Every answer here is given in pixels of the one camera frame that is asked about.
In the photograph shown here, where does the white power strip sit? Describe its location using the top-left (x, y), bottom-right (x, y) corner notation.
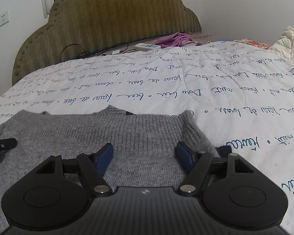
top-left (135, 43), bottom-right (161, 52)

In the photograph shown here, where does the olive green upholstered headboard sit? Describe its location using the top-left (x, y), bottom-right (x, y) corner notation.
top-left (12, 0), bottom-right (202, 83)

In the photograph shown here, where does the black cable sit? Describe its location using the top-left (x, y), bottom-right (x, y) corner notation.
top-left (59, 42), bottom-right (138, 62)

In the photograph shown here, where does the grey navy knit sweater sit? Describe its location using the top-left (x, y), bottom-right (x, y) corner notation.
top-left (0, 106), bottom-right (218, 232)

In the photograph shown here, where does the red patterned cloth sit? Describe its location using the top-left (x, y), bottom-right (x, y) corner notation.
top-left (235, 39), bottom-right (271, 50)

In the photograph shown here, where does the purple cloth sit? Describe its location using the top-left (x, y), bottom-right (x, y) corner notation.
top-left (154, 32), bottom-right (201, 48)

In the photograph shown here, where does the white puffer jacket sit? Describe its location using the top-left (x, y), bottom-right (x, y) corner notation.
top-left (270, 26), bottom-right (294, 61)

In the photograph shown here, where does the white quilt with blue script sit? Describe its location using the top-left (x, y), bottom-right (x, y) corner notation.
top-left (0, 41), bottom-right (294, 234)

